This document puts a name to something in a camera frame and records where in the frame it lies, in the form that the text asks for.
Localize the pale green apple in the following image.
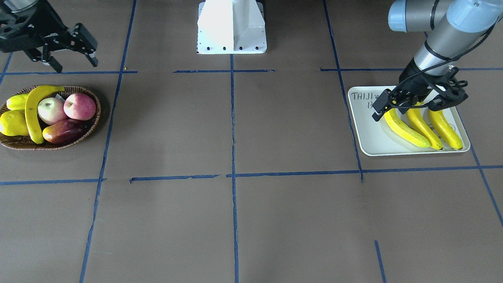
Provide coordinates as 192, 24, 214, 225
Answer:
37, 98, 68, 125

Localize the white rectangular tray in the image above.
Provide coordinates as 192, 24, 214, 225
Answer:
347, 86, 471, 156

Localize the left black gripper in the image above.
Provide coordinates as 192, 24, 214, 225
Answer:
372, 60, 468, 122

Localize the brown wicker basket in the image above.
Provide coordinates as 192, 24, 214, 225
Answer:
1, 85, 103, 151

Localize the yellow starfruit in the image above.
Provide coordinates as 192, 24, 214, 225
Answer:
6, 93, 29, 111

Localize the yellow banana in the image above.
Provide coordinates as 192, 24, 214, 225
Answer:
383, 109, 431, 147
427, 109, 464, 150
25, 85, 65, 144
406, 108, 443, 150

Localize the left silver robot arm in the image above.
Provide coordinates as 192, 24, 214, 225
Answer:
373, 0, 503, 121

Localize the pink red apple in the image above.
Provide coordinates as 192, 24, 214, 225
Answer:
63, 93, 97, 121

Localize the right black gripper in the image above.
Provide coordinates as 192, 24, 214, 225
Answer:
0, 0, 98, 74

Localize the yellow lemon fruit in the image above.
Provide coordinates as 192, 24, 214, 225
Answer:
0, 110, 29, 136

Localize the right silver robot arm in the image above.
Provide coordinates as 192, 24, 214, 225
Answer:
0, 0, 98, 73

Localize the red yellow mango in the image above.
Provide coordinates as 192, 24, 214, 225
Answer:
42, 119, 88, 144

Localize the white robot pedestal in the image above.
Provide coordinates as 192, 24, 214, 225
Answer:
196, 0, 268, 54

